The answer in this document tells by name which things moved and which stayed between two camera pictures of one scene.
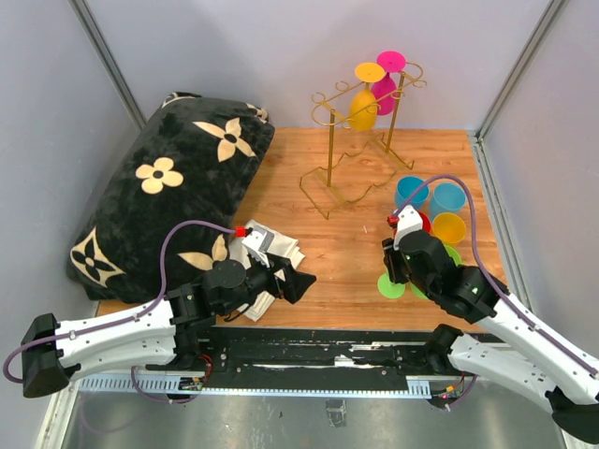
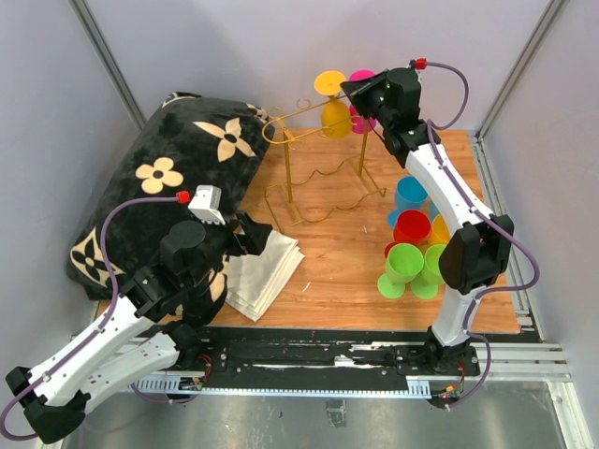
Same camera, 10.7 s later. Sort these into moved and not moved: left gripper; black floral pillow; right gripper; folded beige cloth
Moved: left gripper; right gripper
Not moved: folded beige cloth; black floral pillow
